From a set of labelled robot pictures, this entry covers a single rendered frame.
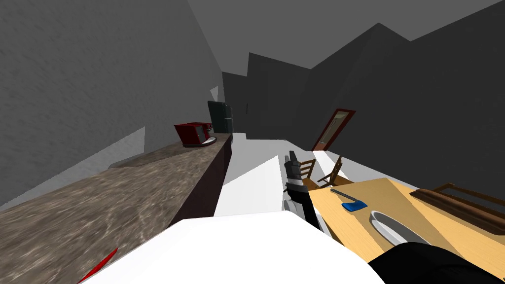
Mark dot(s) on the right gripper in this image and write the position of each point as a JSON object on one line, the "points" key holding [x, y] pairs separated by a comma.
{"points": [[294, 174]]}

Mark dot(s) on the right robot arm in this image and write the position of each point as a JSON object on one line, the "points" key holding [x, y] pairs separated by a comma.
{"points": [[303, 203]]}

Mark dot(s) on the red-brown framed door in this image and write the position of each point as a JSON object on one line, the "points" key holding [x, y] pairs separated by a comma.
{"points": [[333, 129]]}

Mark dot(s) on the black refrigerator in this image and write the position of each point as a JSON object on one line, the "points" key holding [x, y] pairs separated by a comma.
{"points": [[219, 116]]}

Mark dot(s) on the red coffee machine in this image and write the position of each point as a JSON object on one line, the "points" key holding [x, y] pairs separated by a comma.
{"points": [[193, 134]]}

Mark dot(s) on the light wooden table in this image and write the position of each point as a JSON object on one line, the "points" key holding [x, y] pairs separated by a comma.
{"points": [[388, 197]]}

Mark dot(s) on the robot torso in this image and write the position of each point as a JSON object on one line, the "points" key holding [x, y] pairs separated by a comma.
{"points": [[236, 252]]}

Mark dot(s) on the white oval plate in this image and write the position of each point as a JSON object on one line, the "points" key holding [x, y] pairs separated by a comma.
{"points": [[390, 228]]}

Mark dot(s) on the dark brown wooden chair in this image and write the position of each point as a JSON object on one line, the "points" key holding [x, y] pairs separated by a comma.
{"points": [[453, 207]]}

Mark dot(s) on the red knife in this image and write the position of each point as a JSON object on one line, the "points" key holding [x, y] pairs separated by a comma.
{"points": [[98, 266]]}

